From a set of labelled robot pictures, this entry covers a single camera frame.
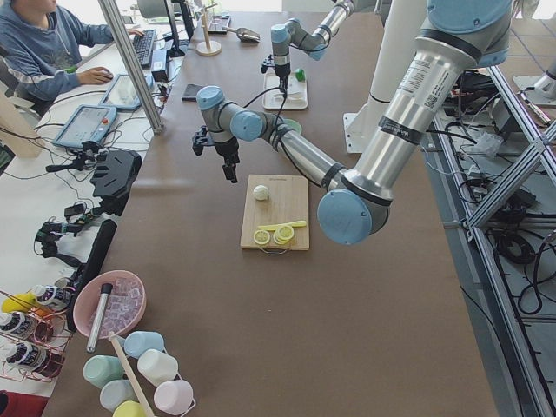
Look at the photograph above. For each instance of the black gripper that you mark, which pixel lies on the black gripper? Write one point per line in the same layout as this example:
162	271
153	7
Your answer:
226	150
282	70

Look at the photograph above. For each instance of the white ceramic spoon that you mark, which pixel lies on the white ceramic spoon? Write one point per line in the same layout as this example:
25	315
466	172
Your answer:
297	96

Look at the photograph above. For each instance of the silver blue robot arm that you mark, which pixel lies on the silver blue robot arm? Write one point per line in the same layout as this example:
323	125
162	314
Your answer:
430	44
291	34

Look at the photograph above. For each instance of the mint green bowl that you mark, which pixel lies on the mint green bowl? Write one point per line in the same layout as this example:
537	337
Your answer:
294	125

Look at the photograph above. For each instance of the pink bowl with ice cubes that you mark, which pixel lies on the pink bowl with ice cubes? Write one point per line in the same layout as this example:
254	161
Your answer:
125	307

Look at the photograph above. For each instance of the metal tube in bowl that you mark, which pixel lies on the metal tube in bowl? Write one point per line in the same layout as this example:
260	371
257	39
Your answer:
95	330

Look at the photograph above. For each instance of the green lime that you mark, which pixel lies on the green lime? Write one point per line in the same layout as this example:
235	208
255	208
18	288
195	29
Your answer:
300	75

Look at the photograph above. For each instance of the cream rabbit tray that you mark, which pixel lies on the cream rabbit tray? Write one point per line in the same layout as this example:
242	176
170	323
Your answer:
272	99

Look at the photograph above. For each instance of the metal scoop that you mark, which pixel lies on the metal scoop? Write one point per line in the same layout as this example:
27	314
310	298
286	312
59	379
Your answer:
244	35

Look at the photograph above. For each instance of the wooden cutting board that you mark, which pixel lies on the wooden cutting board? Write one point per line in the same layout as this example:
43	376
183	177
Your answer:
287	202

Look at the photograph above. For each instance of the lemon slice front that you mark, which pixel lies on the lemon slice front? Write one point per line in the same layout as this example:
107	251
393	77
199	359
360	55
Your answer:
261	237

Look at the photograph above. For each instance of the lemon slice stack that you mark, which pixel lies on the lemon slice stack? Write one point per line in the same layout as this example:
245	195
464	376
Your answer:
284	235

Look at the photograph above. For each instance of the yellow plastic knife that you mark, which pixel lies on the yellow plastic knife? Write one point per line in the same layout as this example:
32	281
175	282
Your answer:
274	227

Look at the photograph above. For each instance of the grey folded cloth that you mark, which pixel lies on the grey folded cloth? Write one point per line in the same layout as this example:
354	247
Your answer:
190	92

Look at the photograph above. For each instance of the wooden mug tree stand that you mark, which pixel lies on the wooden mug tree stand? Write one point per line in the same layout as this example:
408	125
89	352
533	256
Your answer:
207	47

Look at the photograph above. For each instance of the black plastic device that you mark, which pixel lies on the black plastic device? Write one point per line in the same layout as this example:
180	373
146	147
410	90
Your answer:
116	170

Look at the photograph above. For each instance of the blue teach pendant tablet far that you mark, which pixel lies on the blue teach pendant tablet far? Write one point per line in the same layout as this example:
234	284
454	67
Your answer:
121	94

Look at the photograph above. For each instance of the blue teach pendant tablet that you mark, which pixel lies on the blue teach pendant tablet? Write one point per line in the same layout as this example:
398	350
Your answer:
121	94
89	123

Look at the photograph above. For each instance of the black keyboard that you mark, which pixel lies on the black keyboard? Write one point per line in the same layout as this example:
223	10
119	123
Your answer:
143	47

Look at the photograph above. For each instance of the blue teach pendant tablet near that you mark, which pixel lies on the blue teach pendant tablet near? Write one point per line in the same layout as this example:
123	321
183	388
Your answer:
89	123

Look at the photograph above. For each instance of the light blue cup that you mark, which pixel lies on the light blue cup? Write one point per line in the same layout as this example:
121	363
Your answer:
138	342

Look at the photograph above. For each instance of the white cup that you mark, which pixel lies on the white cup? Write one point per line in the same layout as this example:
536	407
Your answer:
157	367

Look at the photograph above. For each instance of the person in blue hoodie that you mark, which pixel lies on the person in blue hoodie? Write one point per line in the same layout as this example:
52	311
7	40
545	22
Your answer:
43	40

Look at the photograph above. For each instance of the pink cup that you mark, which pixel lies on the pink cup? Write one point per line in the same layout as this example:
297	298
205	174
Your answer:
174	397

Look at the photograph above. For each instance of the mint green cup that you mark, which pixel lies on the mint green cup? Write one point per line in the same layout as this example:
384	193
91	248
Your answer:
99	370

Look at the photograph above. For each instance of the grey blue cup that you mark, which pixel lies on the grey blue cup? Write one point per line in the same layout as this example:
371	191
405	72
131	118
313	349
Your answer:
115	393

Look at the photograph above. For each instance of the wooden cup rack pole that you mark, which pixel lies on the wooden cup rack pole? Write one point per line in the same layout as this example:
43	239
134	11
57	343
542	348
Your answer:
128	370

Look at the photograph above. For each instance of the yellow cup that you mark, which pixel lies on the yellow cup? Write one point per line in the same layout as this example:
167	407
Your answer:
129	408

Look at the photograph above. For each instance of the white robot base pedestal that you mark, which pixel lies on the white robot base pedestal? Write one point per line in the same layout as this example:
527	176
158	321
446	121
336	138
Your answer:
382	87

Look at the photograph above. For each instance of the aluminium frame post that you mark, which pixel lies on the aluminium frame post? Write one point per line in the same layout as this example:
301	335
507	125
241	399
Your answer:
124	45

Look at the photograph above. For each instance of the copper wire bottle rack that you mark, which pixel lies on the copper wire bottle rack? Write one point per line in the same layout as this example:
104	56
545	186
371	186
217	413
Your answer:
33	339

